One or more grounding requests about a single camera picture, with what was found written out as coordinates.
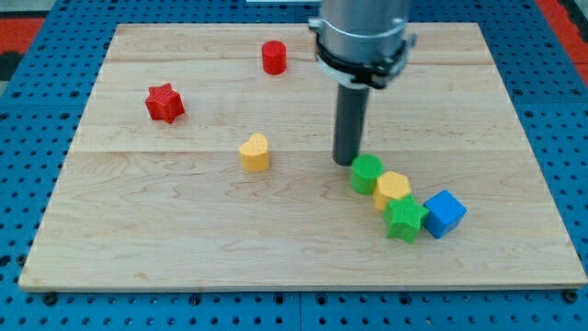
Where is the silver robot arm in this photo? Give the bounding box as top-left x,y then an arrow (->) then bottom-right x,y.
309,0 -> 416,89

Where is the yellow heart block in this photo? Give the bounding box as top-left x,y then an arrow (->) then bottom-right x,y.
239,132 -> 270,172

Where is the green cylinder block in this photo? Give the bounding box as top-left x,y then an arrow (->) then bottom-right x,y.
350,154 -> 384,195

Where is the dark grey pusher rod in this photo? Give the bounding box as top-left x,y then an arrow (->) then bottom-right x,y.
333,85 -> 368,166

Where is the wooden board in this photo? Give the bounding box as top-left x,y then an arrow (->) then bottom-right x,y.
19,23 -> 587,292

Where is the yellow hexagon block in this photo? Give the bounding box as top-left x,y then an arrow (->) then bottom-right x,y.
373,171 -> 412,211

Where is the red cylinder block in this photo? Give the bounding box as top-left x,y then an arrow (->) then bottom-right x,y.
262,40 -> 287,75

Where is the green star block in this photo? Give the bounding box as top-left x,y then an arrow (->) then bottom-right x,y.
382,194 -> 430,244

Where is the red star block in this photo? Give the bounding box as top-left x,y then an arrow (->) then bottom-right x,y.
145,83 -> 185,124

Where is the blue cube block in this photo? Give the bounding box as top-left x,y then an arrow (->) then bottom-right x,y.
424,190 -> 468,239

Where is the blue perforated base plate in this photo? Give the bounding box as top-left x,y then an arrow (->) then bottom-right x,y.
1,0 -> 587,330

